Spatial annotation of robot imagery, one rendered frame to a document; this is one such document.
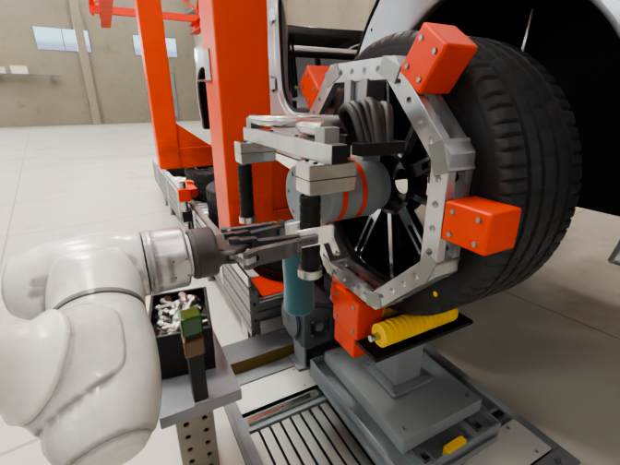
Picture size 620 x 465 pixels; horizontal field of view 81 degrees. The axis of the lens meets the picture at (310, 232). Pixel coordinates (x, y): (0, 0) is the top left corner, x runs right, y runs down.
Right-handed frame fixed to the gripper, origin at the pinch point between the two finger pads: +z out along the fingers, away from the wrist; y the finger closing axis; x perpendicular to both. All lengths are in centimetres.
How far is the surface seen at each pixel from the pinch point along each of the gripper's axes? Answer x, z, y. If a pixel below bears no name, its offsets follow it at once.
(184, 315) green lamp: -16.9, -20.9, -11.6
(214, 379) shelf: -37.9, -15.9, -16.1
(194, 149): -17, 29, -253
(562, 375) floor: -83, 117, -3
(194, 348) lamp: -23.7, -20.0, -10.2
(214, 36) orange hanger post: 38, 2, -60
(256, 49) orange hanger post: 35, 14, -60
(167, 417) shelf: -38.2, -26.8, -10.6
